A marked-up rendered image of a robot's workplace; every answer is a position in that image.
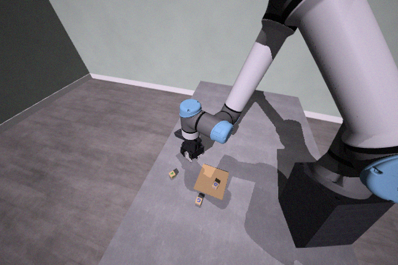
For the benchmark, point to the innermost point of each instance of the peach flat mat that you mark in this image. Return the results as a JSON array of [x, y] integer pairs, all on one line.
[[206, 178]]

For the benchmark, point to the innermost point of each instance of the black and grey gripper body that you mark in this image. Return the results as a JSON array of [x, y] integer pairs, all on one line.
[[192, 147]]

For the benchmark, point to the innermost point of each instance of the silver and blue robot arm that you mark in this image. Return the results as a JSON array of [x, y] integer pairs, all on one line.
[[356, 64]]

